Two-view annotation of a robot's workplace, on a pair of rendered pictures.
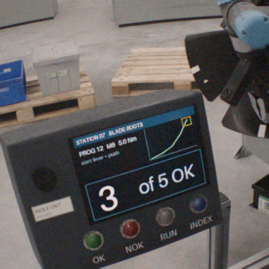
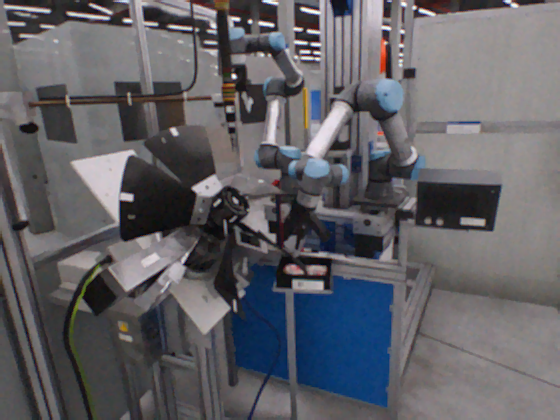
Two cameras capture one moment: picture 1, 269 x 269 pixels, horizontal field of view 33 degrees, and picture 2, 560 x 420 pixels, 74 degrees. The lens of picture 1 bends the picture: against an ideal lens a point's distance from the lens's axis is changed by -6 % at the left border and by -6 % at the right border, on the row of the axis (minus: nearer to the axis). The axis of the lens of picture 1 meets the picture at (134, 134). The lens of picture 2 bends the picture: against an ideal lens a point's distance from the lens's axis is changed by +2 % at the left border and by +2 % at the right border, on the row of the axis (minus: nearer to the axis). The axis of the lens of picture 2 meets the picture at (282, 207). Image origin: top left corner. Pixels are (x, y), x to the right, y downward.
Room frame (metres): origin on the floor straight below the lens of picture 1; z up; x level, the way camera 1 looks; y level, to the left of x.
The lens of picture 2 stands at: (1.91, 0.49, 1.53)
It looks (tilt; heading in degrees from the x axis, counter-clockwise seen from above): 17 degrees down; 225
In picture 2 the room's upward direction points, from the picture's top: 2 degrees counter-clockwise
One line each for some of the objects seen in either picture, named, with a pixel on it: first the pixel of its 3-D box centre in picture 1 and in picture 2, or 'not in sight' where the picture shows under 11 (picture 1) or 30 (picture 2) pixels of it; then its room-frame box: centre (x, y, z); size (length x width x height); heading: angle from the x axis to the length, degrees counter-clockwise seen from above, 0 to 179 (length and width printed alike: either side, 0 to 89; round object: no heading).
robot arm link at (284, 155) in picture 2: not in sight; (289, 159); (0.45, -0.88, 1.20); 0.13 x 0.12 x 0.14; 110
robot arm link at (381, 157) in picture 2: not in sight; (382, 163); (0.32, -0.39, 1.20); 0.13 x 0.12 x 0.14; 91
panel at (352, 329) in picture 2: not in sight; (303, 330); (0.77, -0.52, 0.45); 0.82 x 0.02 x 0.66; 111
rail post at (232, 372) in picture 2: not in sight; (227, 323); (0.92, -0.92, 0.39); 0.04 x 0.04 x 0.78; 21
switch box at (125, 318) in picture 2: not in sight; (135, 332); (1.47, -0.71, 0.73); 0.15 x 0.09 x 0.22; 111
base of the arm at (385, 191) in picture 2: not in sight; (379, 186); (0.32, -0.40, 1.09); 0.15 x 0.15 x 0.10
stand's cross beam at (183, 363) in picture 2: not in sight; (182, 362); (1.35, -0.64, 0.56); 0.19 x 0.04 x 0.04; 111
